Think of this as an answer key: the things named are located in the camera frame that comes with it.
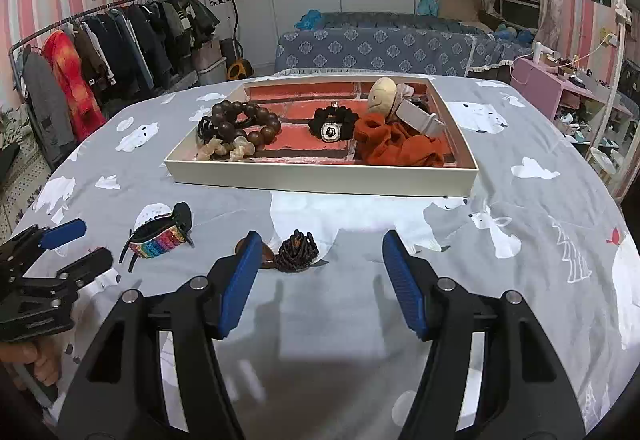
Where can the white strap wristwatch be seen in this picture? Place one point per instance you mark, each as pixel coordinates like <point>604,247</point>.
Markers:
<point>415,114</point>

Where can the grey cartoon bedsheet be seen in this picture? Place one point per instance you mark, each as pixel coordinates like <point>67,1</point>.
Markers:
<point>325,353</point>

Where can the black scrunchie with flower charm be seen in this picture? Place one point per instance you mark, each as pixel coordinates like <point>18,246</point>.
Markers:
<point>333,124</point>

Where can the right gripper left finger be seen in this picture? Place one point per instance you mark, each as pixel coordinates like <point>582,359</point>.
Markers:
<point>152,372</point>

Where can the rust orange scrunchie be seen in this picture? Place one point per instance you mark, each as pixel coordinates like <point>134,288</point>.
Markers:
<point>382,143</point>

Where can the beige jewelry tray brick lining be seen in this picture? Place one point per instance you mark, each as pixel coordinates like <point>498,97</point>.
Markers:
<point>298,161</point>

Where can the person left hand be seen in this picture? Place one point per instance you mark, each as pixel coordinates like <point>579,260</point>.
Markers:
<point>43,353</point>

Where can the blue patterned bed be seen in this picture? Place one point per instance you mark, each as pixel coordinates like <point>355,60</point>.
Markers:
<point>410,44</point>

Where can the yellow pineapple plush toy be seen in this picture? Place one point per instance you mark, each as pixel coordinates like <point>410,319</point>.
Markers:
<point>382,97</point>

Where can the storage boxes by rack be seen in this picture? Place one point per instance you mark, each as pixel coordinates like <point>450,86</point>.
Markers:
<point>209,63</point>

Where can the clothes rack with garments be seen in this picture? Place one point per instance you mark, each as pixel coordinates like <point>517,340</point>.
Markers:
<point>77,73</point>

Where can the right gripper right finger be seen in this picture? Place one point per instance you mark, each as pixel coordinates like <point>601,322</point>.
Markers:
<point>492,372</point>

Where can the brown hair clip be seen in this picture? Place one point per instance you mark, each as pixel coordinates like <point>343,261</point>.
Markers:
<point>268,256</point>

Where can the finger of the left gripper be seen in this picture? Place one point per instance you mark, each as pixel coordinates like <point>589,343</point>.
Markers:
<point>86,269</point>
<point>62,234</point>

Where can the pink side table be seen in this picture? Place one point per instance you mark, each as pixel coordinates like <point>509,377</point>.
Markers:
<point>575,104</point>

